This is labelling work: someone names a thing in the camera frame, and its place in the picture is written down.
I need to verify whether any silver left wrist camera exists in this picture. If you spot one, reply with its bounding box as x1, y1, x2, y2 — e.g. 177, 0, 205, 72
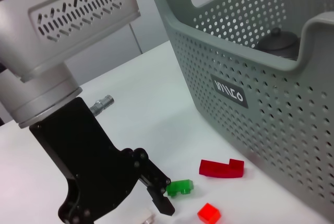
0, 0, 141, 84

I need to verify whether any small white brick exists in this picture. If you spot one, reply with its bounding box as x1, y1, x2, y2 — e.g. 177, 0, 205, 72
137, 208, 157, 224

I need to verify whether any dark brown clay teapot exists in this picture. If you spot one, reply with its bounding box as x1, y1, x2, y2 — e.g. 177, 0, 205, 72
257, 27, 301, 60

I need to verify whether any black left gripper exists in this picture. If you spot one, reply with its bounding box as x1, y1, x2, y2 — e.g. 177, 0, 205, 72
29, 97, 175, 224

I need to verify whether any small red square brick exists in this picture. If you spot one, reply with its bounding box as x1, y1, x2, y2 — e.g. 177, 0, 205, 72
197, 203, 222, 223

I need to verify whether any dark red curved brick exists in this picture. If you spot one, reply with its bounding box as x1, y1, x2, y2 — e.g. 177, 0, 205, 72
198, 158, 245, 180

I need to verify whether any grey perforated storage basket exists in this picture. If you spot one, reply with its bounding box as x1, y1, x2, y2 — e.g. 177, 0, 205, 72
141, 0, 334, 222

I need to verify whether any translucent green stepped brick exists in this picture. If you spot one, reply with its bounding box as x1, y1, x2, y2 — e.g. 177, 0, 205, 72
166, 179, 195, 197

